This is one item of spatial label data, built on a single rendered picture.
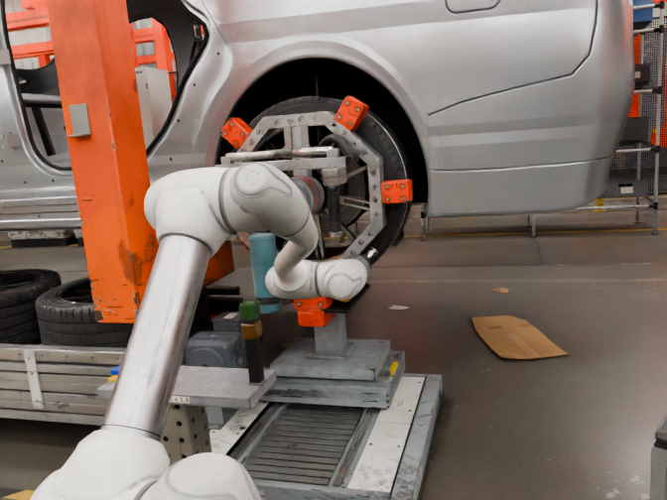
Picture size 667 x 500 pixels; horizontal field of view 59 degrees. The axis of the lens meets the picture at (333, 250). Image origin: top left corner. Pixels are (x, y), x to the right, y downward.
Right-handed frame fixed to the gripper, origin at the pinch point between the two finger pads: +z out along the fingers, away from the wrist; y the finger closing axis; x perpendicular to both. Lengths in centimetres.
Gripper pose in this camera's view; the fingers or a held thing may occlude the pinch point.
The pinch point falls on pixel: (370, 254)
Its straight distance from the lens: 198.1
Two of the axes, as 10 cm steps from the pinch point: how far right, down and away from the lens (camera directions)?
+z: 2.7, -2.0, 9.4
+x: -7.3, -6.8, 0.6
